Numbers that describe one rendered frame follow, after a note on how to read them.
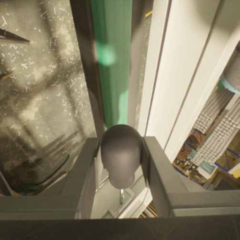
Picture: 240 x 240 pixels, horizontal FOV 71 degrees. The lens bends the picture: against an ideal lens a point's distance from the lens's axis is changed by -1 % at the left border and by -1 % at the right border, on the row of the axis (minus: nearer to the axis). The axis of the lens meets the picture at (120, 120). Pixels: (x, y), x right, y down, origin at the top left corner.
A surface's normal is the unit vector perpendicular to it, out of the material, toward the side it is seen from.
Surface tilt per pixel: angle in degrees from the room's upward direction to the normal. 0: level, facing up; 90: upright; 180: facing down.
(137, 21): 0
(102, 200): 90
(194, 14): 90
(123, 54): 0
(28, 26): 0
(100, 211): 90
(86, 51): 90
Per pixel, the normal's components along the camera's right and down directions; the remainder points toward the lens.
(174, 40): -0.70, 0.56
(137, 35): 0.71, 0.55
